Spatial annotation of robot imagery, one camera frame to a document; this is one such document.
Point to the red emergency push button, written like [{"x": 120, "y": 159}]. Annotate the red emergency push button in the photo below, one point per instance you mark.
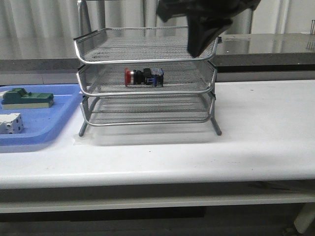
[{"x": 148, "y": 76}]

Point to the grey back counter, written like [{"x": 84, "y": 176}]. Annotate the grey back counter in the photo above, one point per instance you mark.
[{"x": 236, "y": 53}]

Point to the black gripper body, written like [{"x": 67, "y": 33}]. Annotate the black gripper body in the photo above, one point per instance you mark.
[{"x": 206, "y": 19}]

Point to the blue plastic tray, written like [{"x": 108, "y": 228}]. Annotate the blue plastic tray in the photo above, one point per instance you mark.
[{"x": 42, "y": 125}]

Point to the green and beige switch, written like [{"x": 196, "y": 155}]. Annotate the green and beige switch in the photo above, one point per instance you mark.
[{"x": 19, "y": 98}]

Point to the silver mesh tray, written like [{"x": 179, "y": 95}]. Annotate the silver mesh tray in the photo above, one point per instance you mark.
[
  {"x": 183, "y": 77},
  {"x": 134, "y": 45},
  {"x": 151, "y": 109}
]

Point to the white circuit breaker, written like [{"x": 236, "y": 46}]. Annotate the white circuit breaker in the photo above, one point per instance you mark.
[{"x": 11, "y": 123}]

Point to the silver rack frame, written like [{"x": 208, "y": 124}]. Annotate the silver rack frame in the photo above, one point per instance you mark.
[{"x": 212, "y": 93}]

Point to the white table leg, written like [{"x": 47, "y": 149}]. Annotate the white table leg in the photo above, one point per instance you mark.
[{"x": 304, "y": 218}]

